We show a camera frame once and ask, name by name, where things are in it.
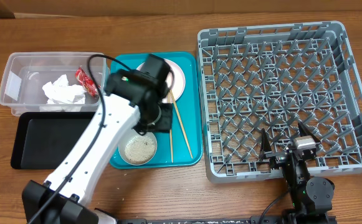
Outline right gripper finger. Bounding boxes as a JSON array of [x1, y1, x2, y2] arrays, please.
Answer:
[[259, 128, 272, 161], [298, 121, 320, 143]]

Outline wooden chopstick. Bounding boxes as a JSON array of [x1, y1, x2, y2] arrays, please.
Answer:
[[168, 90, 174, 162], [169, 89, 193, 159]]

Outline small grey-white bowl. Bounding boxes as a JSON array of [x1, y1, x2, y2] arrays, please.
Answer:
[[118, 129, 158, 166]]

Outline red snack wrapper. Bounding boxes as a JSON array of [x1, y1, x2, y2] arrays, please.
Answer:
[[75, 67, 100, 98]]

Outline white napkin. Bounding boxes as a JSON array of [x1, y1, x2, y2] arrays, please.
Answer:
[[40, 74, 86, 112]]

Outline rice grains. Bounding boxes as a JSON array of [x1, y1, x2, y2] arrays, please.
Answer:
[[124, 136, 156, 165]]

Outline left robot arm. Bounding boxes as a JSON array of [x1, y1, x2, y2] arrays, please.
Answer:
[[22, 68, 174, 223]]

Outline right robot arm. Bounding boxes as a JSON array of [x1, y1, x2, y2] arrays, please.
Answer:
[[258, 122, 336, 223]]

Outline grey dishwasher rack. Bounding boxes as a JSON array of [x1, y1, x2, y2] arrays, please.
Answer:
[[197, 21, 362, 183]]

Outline white round plate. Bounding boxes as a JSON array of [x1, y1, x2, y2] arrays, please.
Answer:
[[137, 59, 186, 103]]

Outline teal serving tray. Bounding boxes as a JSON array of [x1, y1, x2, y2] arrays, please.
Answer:
[[110, 52, 202, 169]]

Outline clear plastic bin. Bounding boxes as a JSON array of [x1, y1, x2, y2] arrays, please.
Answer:
[[0, 52, 99, 116]]

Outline black tray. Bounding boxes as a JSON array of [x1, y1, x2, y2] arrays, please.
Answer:
[[11, 112, 94, 170]]

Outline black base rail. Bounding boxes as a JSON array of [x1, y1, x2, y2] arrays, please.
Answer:
[[117, 216, 337, 224]]

